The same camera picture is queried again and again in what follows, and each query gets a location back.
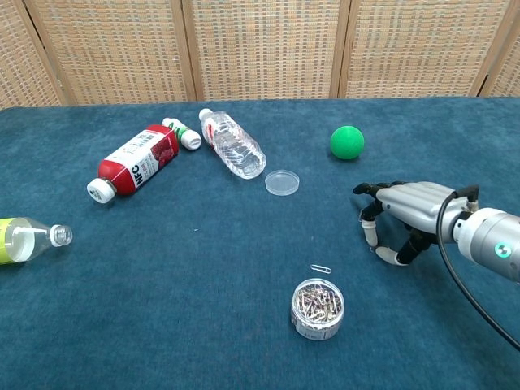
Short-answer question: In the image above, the clear round plastic lid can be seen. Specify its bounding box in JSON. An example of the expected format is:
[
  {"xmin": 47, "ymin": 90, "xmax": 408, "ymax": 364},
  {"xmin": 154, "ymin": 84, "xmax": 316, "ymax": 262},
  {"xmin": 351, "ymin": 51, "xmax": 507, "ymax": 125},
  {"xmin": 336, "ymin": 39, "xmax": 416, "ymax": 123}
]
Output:
[{"xmin": 264, "ymin": 169, "xmax": 301, "ymax": 197}]

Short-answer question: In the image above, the clear plastic water bottle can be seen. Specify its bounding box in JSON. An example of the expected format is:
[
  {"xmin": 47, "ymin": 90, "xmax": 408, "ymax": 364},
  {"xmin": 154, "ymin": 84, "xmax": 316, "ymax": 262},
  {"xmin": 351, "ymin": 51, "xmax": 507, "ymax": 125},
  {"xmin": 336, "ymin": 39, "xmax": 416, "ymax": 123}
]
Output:
[{"xmin": 198, "ymin": 108, "xmax": 267, "ymax": 180}]

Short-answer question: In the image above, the red white juice bottle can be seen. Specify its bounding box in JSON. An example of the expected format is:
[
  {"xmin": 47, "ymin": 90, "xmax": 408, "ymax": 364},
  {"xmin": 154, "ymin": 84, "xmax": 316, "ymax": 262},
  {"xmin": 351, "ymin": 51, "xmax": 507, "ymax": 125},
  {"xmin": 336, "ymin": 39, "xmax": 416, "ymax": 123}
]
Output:
[{"xmin": 86, "ymin": 123, "xmax": 180, "ymax": 204}]

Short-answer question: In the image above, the empty yellow-green label bottle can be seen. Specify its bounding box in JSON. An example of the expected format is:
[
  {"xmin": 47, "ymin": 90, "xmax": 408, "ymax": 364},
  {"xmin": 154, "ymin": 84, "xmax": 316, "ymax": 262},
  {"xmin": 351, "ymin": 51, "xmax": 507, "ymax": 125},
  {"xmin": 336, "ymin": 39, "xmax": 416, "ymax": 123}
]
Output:
[{"xmin": 0, "ymin": 217, "xmax": 74, "ymax": 266}]

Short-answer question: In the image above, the small white green bottle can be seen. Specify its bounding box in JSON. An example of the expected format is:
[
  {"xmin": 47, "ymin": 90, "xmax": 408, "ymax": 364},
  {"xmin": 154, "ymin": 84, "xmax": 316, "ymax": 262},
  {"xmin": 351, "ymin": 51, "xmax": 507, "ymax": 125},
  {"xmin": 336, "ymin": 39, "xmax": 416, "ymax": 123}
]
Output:
[{"xmin": 161, "ymin": 117, "xmax": 202, "ymax": 151}]

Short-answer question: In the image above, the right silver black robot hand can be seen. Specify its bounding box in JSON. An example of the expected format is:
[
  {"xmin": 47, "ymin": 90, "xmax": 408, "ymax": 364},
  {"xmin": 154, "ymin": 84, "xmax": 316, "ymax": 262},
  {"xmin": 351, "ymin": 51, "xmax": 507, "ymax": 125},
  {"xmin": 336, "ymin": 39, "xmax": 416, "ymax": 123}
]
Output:
[{"xmin": 352, "ymin": 180, "xmax": 463, "ymax": 267}]

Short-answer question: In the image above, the green foam ball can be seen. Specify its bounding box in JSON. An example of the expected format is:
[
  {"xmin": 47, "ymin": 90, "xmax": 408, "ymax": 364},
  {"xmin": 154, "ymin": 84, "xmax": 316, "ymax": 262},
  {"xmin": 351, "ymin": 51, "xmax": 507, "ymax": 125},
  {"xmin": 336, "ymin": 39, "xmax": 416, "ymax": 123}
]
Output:
[{"xmin": 329, "ymin": 125, "xmax": 366, "ymax": 160}]

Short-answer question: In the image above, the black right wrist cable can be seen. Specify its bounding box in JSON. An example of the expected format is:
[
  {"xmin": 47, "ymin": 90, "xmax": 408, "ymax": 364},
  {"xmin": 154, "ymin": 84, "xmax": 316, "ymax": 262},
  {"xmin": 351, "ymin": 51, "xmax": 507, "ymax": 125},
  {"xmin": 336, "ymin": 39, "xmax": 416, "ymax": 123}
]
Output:
[{"xmin": 436, "ymin": 184, "xmax": 520, "ymax": 351}]

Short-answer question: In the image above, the clear jar of paper clips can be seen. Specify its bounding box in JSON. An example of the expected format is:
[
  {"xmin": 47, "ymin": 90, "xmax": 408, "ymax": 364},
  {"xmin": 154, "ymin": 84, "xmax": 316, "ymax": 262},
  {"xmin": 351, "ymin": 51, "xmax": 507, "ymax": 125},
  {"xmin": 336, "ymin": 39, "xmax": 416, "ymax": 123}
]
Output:
[{"xmin": 289, "ymin": 278, "xmax": 345, "ymax": 341}]

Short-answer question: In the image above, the woven wooden folding screen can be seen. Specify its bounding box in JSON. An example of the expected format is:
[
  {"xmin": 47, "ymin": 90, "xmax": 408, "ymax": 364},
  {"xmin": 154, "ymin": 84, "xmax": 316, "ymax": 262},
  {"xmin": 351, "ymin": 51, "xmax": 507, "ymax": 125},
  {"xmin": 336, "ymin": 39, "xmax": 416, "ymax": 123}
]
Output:
[{"xmin": 0, "ymin": 0, "xmax": 520, "ymax": 110}]

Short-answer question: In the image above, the blue felt table cover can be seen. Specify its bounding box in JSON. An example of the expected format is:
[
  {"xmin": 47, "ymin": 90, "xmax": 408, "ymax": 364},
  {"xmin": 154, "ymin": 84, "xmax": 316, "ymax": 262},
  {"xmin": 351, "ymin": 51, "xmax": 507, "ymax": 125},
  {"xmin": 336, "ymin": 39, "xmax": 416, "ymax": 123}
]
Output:
[{"xmin": 0, "ymin": 96, "xmax": 520, "ymax": 390}]

